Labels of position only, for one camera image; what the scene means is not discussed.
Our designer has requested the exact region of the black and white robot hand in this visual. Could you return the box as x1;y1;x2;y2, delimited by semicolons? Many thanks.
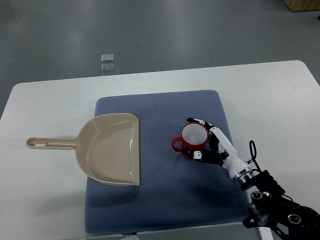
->
186;117;253;185

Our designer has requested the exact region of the red cup white inside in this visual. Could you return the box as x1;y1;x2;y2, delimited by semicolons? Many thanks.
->
171;122;209;159

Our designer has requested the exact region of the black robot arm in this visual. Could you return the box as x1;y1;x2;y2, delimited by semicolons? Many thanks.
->
238;140;320;240

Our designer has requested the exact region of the beige plastic dustpan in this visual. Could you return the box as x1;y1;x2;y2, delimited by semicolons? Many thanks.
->
26;113;141;187

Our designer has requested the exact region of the blue textured mat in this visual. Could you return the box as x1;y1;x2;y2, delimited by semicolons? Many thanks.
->
84;90;249;234

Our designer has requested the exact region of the white table leg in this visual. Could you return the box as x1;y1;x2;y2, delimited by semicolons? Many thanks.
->
258;227;274;240

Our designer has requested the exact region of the upper grey floor plate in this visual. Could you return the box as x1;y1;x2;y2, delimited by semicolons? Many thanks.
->
101;53;114;63

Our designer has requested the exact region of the brown cardboard box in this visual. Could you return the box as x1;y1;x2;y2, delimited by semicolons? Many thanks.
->
283;0;320;13

